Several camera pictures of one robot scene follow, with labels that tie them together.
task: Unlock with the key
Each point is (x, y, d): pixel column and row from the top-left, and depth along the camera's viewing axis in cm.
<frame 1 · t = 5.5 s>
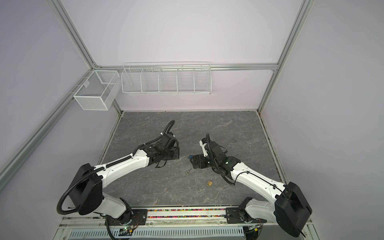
left hand: (178, 154, 85), fingers closed
right hand: (197, 159, 81), fingers open
brass padlock: (210, 182, 86), on the table
silver key with ring: (187, 172, 91), on the table
small dark key with ring: (203, 189, 84), on the table
black rubber band: (230, 140, 105), on the table

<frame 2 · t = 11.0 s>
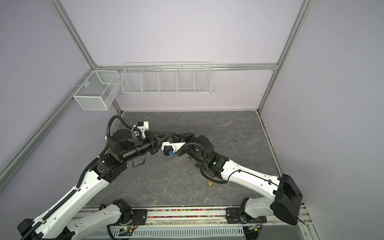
left hand: (170, 137, 62), fingers closed
right hand: (173, 131, 66), fingers closed
the named things where they were.

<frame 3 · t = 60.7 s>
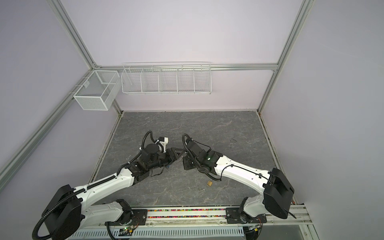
left hand: (183, 154, 77), fingers open
right hand: (184, 161, 79), fingers closed
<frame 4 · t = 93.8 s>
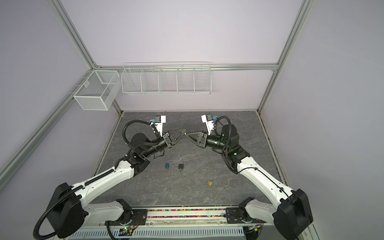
left hand: (186, 133, 64), fingers closed
right hand: (185, 137, 65), fingers open
blue padlock: (168, 165, 93), on the table
dark grey padlock: (181, 166, 93), on the table
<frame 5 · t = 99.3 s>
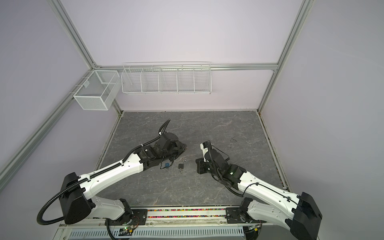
left hand: (187, 148, 76), fingers closed
right hand: (196, 161, 77), fingers closed
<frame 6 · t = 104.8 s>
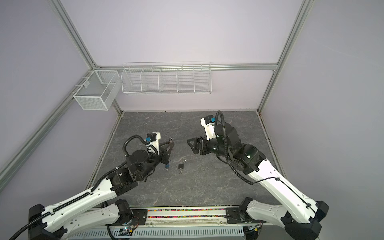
left hand: (171, 145, 69), fingers closed
right hand: (193, 140, 63), fingers open
